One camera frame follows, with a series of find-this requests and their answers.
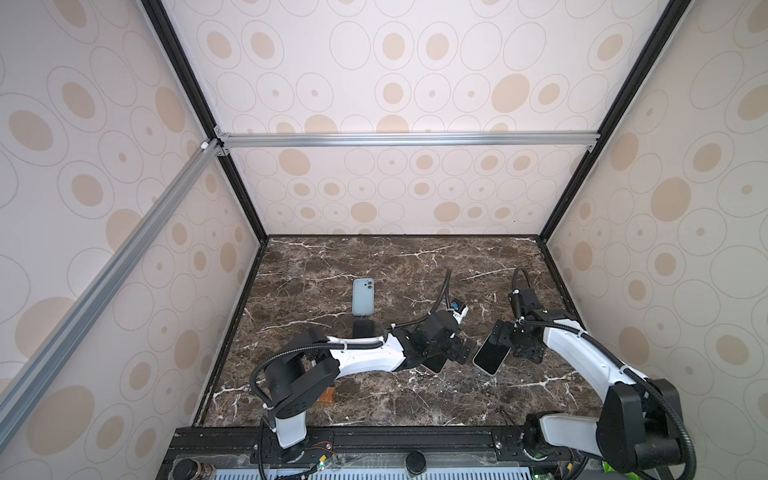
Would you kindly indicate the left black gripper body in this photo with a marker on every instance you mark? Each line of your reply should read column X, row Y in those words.
column 450, row 348

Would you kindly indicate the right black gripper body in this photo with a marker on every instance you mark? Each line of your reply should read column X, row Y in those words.
column 512, row 337

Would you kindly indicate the light blue phone case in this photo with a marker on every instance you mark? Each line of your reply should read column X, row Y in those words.
column 363, row 296

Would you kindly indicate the black smartphone from case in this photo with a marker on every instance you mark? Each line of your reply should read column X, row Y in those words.
column 363, row 328

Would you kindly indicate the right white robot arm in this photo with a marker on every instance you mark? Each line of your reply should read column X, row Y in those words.
column 640, row 427

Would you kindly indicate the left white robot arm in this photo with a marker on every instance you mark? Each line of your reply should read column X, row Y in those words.
column 290, row 381

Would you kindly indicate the black smartphone on table centre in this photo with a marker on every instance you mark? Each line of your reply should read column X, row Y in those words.
column 435, row 364

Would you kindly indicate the black smartphone white rim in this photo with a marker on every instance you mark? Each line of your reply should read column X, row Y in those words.
column 490, row 356

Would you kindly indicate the black round knob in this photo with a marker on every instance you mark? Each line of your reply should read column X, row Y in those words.
column 415, row 463

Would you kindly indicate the small orange brown bottle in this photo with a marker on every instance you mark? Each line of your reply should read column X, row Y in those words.
column 328, row 396

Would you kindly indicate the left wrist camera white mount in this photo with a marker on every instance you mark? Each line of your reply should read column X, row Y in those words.
column 459, row 311

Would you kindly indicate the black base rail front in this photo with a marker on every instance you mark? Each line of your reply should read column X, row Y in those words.
column 359, row 452

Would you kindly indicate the silver aluminium rail back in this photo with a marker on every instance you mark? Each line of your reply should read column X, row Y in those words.
column 426, row 139

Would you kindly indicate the silver aluminium rail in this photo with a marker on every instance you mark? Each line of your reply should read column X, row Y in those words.
column 426, row 139
column 40, row 371

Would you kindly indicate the black corner frame post right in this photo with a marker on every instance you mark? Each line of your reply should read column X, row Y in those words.
column 648, row 56

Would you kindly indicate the black corner frame post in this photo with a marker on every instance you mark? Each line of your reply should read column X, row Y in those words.
column 648, row 56
column 160, row 22

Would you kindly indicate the black corner frame post left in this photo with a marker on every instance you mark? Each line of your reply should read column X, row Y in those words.
column 160, row 22

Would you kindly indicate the silver aluminium rail left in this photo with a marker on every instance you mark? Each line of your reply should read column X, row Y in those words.
column 40, row 371

